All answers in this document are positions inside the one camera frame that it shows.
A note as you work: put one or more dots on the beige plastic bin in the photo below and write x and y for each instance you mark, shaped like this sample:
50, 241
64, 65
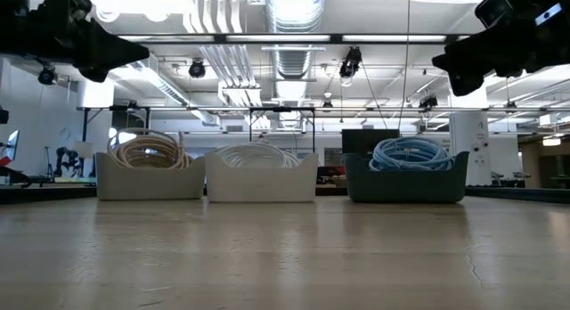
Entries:
149, 183

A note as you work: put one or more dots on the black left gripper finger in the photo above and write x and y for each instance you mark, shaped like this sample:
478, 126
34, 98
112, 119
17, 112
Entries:
116, 49
94, 75

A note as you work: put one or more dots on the black aluminium table frame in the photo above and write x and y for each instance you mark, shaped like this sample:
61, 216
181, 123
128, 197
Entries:
53, 193

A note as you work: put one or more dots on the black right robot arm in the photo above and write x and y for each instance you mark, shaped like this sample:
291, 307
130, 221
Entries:
559, 43

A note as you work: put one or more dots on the glowing wall lamp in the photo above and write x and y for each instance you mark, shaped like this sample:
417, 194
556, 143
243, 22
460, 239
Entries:
551, 141

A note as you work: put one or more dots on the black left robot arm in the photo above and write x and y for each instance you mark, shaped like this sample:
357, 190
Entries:
11, 29

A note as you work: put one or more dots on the white lampshade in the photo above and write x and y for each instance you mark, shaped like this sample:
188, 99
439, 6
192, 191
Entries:
82, 149

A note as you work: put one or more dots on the white room column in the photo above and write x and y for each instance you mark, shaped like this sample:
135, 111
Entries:
469, 141

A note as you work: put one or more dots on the background computer monitor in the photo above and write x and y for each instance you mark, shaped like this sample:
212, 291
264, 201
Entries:
11, 146

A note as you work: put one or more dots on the black background rig frame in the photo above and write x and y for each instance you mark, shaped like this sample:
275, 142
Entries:
249, 123

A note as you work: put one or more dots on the black overhead camera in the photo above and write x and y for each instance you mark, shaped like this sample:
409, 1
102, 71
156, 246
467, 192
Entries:
351, 62

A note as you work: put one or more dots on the black ceiling spotlight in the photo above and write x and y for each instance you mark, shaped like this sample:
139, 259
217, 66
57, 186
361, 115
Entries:
47, 75
427, 101
197, 68

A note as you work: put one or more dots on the black background monitor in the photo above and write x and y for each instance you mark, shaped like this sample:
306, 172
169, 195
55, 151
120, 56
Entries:
360, 141

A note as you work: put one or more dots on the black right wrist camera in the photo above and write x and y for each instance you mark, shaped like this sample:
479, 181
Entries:
494, 7

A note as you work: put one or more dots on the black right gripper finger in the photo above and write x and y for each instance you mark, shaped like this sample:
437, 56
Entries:
465, 85
467, 56

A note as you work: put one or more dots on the dark green plastic bin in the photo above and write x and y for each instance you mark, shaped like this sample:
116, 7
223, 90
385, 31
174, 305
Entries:
405, 185

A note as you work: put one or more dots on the white plastic bin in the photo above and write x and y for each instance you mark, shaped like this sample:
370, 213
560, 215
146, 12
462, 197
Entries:
263, 183

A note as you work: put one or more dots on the black background robot arm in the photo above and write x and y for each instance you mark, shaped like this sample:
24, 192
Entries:
67, 160

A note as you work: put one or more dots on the silver ceiling air duct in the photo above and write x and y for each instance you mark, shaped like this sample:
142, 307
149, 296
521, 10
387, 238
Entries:
291, 56

